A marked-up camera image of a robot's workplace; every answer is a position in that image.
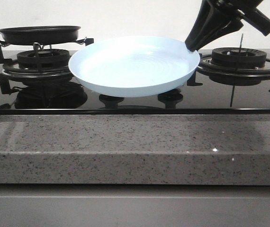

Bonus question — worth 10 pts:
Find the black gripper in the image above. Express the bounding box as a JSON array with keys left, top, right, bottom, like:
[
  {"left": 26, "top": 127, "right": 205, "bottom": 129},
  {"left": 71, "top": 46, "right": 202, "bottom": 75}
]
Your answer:
[{"left": 185, "top": 0, "right": 270, "bottom": 52}]

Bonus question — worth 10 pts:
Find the black frying pan mint handle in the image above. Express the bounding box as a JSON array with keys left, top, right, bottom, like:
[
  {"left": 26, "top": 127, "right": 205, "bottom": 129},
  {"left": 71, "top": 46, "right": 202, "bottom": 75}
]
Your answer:
[{"left": 0, "top": 26, "right": 81, "bottom": 45}]

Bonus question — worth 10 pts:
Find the light blue plate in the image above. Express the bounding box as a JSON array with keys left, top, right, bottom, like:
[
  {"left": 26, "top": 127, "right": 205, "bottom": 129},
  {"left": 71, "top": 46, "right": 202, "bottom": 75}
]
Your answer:
[{"left": 68, "top": 36, "right": 200, "bottom": 97}]

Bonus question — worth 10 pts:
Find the right gas burner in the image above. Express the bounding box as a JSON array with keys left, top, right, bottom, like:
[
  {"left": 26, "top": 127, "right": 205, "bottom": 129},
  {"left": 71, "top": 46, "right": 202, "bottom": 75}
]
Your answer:
[{"left": 186, "top": 43, "right": 270, "bottom": 96}]

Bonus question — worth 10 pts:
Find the gas burner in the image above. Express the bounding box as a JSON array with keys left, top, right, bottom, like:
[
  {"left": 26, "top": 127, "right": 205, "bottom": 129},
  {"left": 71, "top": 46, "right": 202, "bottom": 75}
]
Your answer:
[
  {"left": 186, "top": 43, "right": 270, "bottom": 96},
  {"left": 0, "top": 37, "right": 95, "bottom": 86}
]

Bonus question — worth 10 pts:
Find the left gas burner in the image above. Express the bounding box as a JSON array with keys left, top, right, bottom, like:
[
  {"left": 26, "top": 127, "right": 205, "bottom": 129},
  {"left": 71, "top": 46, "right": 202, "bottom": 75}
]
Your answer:
[{"left": 0, "top": 37, "right": 95, "bottom": 86}]

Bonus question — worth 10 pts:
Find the black glass cooktop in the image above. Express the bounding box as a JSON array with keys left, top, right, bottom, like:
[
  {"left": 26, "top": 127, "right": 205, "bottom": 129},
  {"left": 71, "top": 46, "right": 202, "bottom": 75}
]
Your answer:
[{"left": 0, "top": 65, "right": 270, "bottom": 115}]

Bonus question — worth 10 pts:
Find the wire pan support ring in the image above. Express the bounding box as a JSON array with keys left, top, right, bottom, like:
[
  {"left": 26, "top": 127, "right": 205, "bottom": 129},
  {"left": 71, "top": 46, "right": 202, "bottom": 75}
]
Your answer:
[{"left": 0, "top": 36, "right": 88, "bottom": 51}]

